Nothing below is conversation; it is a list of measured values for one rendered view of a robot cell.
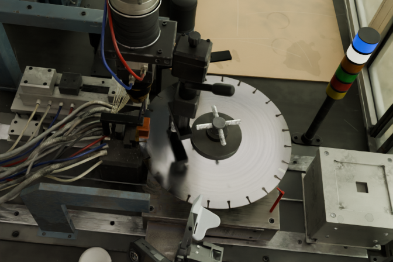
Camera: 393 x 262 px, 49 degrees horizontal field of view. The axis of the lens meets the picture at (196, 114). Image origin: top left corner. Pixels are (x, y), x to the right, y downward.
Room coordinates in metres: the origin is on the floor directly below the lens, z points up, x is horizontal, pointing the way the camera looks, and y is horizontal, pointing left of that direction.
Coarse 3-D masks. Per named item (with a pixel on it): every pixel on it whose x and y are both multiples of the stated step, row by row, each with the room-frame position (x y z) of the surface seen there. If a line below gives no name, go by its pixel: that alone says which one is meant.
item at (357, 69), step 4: (344, 56) 0.65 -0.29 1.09; (344, 60) 0.64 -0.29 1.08; (348, 60) 0.63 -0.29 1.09; (340, 64) 0.64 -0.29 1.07; (344, 64) 0.63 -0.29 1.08; (348, 64) 0.63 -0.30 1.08; (352, 64) 0.63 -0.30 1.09; (356, 64) 0.62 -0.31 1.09; (360, 64) 0.63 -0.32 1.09; (344, 68) 0.63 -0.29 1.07; (348, 68) 0.63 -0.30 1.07; (352, 68) 0.62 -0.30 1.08; (356, 68) 0.63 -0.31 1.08; (360, 68) 0.63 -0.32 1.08; (348, 72) 0.63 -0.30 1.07; (352, 72) 0.62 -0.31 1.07; (356, 72) 0.63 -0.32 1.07
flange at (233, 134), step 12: (204, 120) 0.52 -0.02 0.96; (228, 120) 0.53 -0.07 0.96; (192, 132) 0.48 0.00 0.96; (204, 132) 0.49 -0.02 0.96; (228, 132) 0.50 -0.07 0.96; (240, 132) 0.50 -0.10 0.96; (204, 144) 0.46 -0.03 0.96; (216, 144) 0.46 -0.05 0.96; (228, 144) 0.47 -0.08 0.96; (216, 156) 0.43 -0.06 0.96; (228, 156) 0.44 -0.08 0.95
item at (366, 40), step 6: (360, 30) 0.65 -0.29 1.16; (366, 30) 0.66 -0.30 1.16; (372, 30) 0.66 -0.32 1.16; (360, 36) 0.64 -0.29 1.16; (366, 36) 0.64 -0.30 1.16; (372, 36) 0.64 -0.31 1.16; (378, 36) 0.65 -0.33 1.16; (354, 42) 0.64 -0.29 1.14; (360, 42) 0.63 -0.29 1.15; (366, 42) 0.63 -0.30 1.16; (372, 42) 0.63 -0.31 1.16; (354, 48) 0.63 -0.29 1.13; (360, 48) 0.63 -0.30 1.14; (366, 48) 0.62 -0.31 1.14; (372, 48) 0.63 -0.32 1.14
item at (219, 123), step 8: (216, 112) 0.52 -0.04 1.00; (216, 120) 0.49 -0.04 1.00; (224, 120) 0.50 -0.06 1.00; (232, 120) 0.50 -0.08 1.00; (240, 120) 0.51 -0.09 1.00; (200, 128) 0.47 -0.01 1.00; (208, 128) 0.48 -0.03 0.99; (216, 128) 0.48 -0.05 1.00; (224, 128) 0.48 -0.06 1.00; (224, 136) 0.46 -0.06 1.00; (224, 144) 0.44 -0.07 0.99
